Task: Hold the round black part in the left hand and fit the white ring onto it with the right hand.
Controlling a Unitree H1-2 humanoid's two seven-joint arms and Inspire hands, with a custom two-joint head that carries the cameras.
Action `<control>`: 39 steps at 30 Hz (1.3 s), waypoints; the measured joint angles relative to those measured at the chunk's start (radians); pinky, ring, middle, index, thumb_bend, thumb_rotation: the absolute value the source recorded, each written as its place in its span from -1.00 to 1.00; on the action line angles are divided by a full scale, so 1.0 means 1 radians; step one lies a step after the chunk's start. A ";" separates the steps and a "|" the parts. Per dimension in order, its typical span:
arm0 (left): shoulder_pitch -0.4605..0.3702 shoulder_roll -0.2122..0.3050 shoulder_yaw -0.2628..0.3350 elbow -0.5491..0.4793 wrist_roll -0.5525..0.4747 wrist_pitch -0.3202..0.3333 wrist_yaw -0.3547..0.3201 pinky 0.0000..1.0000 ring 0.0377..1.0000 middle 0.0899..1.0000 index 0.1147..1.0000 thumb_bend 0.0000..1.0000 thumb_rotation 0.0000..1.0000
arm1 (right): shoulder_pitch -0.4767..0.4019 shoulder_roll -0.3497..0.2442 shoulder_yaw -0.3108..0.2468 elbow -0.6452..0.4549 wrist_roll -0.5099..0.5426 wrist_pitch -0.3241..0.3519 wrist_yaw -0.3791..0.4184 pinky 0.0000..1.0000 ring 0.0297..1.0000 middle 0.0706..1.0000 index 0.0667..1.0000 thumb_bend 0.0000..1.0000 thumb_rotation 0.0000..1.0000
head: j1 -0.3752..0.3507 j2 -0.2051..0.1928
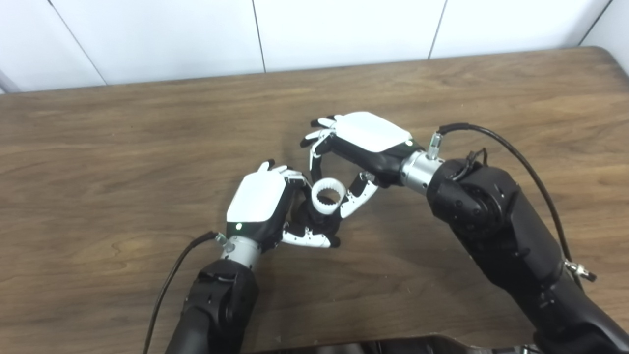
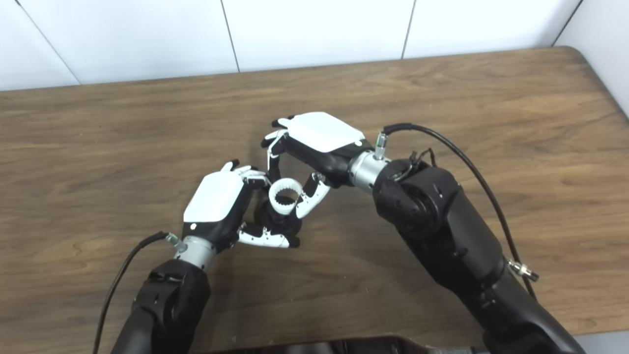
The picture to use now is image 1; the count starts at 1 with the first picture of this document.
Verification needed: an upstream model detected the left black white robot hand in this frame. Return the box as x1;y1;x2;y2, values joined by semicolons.
226;160;342;252

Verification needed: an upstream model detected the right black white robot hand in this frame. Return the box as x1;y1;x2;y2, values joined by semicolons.
300;112;424;220

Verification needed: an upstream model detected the white toothed ring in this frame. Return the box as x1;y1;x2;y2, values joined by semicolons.
311;178;347;216

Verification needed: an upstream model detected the round black plastic part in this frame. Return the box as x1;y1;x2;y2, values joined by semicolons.
289;192;344;237

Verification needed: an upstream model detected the black robot torso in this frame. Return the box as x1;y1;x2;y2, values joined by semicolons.
256;335;541;354

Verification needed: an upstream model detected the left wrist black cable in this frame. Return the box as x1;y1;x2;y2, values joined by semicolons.
143;231;229;354

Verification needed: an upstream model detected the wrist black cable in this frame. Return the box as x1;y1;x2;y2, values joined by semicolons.
427;123;598;292
143;231;229;354

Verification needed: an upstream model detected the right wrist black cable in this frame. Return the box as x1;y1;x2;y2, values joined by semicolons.
427;123;598;292

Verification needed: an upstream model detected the grey wall corner trim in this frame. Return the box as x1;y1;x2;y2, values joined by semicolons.
0;69;23;94

